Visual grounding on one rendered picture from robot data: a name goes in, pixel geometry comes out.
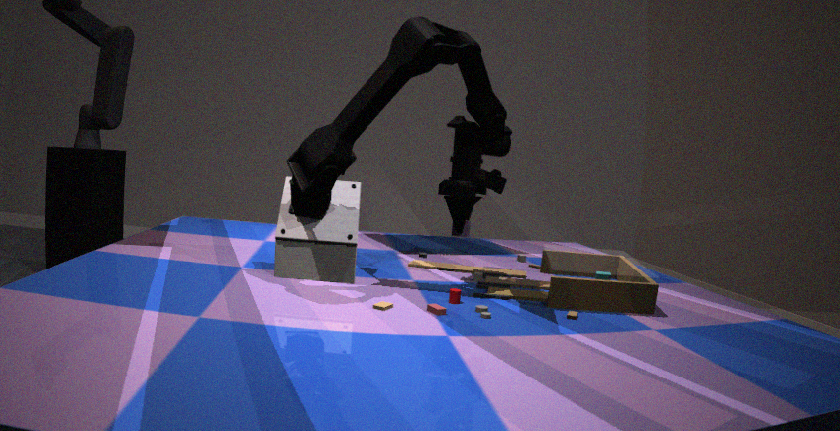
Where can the red cylinder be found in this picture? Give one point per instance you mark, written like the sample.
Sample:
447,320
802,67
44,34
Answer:
454,296

